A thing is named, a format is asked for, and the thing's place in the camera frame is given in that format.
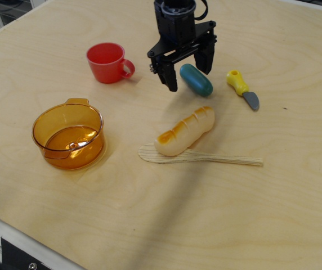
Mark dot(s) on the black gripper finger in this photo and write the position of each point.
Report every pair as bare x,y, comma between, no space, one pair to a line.
204,57
167,75

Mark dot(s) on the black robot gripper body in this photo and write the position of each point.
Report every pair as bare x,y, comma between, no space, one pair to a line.
180,30

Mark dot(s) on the red plastic cup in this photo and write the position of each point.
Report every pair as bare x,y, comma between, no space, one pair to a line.
107,63

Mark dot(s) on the toy bread loaf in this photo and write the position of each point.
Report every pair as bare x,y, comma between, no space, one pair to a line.
185,132

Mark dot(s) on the wooden spatula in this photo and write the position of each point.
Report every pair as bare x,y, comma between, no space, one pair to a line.
149,153

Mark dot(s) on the orange transparent plastic pot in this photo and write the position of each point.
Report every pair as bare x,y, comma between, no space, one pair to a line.
70,136

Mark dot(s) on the yellow handled toy knife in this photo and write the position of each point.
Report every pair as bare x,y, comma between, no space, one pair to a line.
235,79

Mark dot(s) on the aluminium table frame rail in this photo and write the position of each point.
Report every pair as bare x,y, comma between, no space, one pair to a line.
47,256

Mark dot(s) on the black corner bracket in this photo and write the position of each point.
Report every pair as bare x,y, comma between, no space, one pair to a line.
17,258

